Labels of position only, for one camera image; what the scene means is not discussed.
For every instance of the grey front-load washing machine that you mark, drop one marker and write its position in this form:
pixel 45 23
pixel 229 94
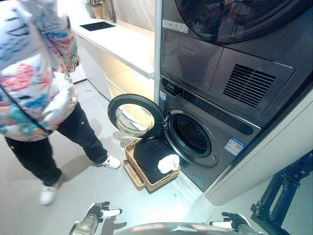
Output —
pixel 232 171

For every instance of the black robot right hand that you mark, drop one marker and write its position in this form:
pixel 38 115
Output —
pixel 236 220

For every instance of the dark metal faucet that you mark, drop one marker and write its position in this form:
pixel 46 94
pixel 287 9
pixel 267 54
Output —
pixel 112 12

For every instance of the dark blue metal frame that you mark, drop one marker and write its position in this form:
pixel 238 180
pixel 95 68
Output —
pixel 274 200

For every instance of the round washing machine door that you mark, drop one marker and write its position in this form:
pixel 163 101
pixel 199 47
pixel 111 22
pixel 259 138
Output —
pixel 113 105

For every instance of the grey robot torso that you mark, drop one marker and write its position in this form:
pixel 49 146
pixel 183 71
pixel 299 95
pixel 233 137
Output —
pixel 176 228

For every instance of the white garment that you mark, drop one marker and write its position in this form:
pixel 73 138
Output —
pixel 168 164

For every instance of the beige plant pot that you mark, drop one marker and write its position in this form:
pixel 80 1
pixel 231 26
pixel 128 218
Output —
pixel 97 11

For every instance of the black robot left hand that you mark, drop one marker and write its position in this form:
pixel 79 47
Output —
pixel 101 206

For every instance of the white dryer label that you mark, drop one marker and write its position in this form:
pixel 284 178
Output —
pixel 176 27

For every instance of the dark round dryer door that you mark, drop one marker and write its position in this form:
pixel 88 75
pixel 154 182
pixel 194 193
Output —
pixel 220 19

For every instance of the white counter cabinet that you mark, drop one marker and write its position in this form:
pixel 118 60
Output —
pixel 127 49

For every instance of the person in colourful jacket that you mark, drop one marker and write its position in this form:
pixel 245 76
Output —
pixel 24 85

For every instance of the white appliance surround cabinet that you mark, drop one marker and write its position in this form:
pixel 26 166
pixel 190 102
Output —
pixel 256 171

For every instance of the grey stacked dryer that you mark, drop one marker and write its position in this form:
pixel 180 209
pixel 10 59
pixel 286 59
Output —
pixel 190 54

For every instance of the black garment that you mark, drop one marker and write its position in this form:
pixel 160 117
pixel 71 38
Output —
pixel 146 159

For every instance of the small blue sticker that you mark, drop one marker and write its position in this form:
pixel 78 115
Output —
pixel 163 96

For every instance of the tan wicker laundry basket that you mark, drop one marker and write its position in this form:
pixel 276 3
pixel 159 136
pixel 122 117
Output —
pixel 161 184

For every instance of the black rectangular sink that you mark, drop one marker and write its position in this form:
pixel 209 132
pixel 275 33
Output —
pixel 97 26

